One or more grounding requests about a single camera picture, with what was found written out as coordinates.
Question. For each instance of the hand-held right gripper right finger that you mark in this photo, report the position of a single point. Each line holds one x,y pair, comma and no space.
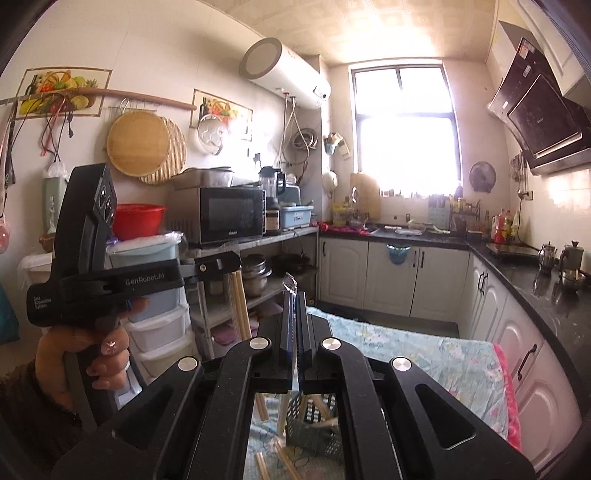
304,341

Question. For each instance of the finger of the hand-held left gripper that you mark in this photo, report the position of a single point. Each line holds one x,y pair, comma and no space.
217,265

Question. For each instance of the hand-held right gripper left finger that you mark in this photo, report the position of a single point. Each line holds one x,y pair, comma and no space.
287,337

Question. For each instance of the green plastic utensil basket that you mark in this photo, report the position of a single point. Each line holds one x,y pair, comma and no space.
309,438

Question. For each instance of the pile of chopsticks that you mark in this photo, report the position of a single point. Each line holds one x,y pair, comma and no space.
261,466

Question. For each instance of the person's left forearm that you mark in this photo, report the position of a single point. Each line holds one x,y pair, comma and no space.
27,429

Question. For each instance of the person's left hand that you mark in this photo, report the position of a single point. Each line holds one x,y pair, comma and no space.
106,355

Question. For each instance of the stack of steel pots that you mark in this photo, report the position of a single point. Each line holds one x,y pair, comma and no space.
254,277

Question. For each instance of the white plastic bin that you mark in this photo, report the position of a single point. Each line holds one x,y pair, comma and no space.
37,270

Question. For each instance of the black microwave oven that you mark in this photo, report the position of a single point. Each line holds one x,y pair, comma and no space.
221,214

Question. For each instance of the metal shelf rack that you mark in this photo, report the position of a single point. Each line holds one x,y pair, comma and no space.
277,235

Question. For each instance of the light blue plastic tub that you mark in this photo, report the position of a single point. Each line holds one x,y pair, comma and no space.
147,254

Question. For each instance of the black frying pan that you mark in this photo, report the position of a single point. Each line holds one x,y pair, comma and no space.
291,264

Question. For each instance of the white lower cabinets under window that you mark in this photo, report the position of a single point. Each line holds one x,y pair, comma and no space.
351,272

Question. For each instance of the red plastic basin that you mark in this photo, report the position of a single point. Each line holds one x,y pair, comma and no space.
138,221

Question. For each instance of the white plastic drawer unit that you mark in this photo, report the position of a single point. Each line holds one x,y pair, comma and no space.
157,332

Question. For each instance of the green hanging bag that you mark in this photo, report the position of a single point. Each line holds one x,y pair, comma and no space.
54,203

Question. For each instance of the blue dish tray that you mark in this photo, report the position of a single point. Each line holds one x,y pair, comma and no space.
298,217

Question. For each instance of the black blender jug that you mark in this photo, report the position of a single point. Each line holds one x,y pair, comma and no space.
271,187

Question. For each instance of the printed cartoon blanket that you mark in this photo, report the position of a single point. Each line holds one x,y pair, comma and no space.
415,360

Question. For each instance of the round woven mat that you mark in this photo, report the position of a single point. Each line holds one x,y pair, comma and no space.
178,157

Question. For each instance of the teal hanging bag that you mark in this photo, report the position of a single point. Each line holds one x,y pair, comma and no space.
397,256

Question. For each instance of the white round steamer plate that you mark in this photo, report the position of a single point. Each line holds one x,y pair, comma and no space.
212,136

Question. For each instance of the round wooden cutting board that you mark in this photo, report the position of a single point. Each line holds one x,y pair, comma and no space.
136,145

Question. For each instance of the small fruit picture tile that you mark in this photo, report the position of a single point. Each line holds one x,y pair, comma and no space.
221,110

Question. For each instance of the rectangular wooden cutting board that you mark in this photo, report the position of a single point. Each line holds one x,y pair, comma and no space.
367,198

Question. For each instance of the long wooden rolling pin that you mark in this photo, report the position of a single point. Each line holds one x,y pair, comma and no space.
138,98

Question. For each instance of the green knife rack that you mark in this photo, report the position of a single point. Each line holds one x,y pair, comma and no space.
438,212

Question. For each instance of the large fruit picture tile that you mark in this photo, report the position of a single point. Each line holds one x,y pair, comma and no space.
60,90

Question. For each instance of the white cylindrical water heater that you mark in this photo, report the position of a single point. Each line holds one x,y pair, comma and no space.
286,69

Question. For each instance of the white lower cabinets under stove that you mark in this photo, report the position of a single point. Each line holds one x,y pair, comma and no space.
517,332

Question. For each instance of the black induction cooktop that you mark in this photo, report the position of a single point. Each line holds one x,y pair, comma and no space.
512,250

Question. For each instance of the group of condiment bottles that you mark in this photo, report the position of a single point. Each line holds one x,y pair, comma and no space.
503,228

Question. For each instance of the kitchen window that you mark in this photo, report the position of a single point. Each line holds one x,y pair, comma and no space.
406,134

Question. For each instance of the black stone countertop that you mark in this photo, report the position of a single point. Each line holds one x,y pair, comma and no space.
531,281

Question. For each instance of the bunch of hanging metal tools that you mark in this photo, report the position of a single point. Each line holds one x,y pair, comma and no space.
519,175

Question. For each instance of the steel kettle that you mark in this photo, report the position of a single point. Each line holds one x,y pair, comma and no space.
571,257

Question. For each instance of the black range hood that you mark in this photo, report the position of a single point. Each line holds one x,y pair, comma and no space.
540,120

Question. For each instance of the white upper cabinet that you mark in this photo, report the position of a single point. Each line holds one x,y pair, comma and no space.
563,41

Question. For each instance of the round wall fan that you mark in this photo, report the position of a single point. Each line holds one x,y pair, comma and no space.
482,177

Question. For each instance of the white wall socket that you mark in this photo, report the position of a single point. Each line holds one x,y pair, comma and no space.
527,194

